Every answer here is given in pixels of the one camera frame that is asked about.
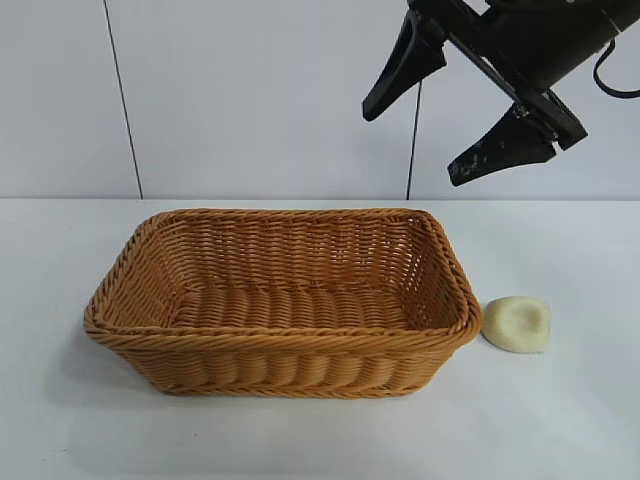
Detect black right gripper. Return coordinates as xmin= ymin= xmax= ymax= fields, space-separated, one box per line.
xmin=361 ymin=0 xmax=626 ymax=188

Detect pale yellow egg yolk pastry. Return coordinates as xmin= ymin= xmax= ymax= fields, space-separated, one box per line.
xmin=481 ymin=295 xmax=552 ymax=355

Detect brown woven wicker basket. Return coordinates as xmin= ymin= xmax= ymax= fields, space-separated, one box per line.
xmin=83 ymin=207 xmax=485 ymax=400

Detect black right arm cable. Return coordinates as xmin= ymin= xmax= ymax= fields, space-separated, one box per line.
xmin=592 ymin=42 xmax=640 ymax=99

